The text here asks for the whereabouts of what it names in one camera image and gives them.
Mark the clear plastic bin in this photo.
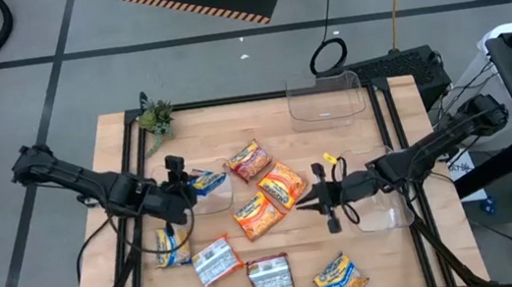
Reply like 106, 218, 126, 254
149, 155, 237, 222
335, 141, 417, 237
283, 68, 369, 126

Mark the small green succulent plant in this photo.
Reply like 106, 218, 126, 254
137, 97, 180, 157

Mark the black computer case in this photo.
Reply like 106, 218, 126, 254
313, 41, 456, 126

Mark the black looped floor cable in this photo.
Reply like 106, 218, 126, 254
300, 0, 352, 78

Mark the orange Maruchan noodle packet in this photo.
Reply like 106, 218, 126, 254
230, 188, 290, 244
188, 232, 247, 287
254, 157, 312, 214

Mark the black aluminium table frame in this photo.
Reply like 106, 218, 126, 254
47, 65, 494, 287

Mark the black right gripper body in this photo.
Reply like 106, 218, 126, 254
311, 155, 382, 236

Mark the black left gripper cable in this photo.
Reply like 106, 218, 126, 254
104, 191, 200, 262

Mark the white paper label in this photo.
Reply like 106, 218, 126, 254
443, 147, 490, 206

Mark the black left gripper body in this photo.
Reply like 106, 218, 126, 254
142, 154, 199, 238

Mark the blue Maruchan noodle packet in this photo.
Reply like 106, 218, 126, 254
150, 224, 195, 270
310, 247, 371, 287
188, 165, 232, 201

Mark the small blue object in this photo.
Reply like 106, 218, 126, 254
480, 196, 497, 217

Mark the black base cable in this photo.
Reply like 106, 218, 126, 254
69, 211, 124, 285

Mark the red Maruchan noodle packet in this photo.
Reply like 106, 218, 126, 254
224, 136, 276, 187
244, 251, 296, 287

